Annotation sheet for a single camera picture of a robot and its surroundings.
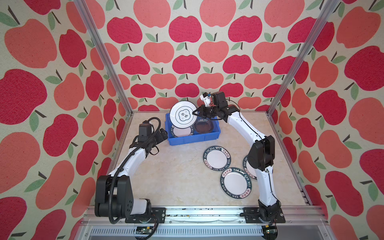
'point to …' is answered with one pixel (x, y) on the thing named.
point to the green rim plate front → (235, 183)
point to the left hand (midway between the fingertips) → (164, 135)
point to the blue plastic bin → (196, 137)
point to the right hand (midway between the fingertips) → (195, 111)
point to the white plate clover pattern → (181, 114)
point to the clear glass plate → (204, 125)
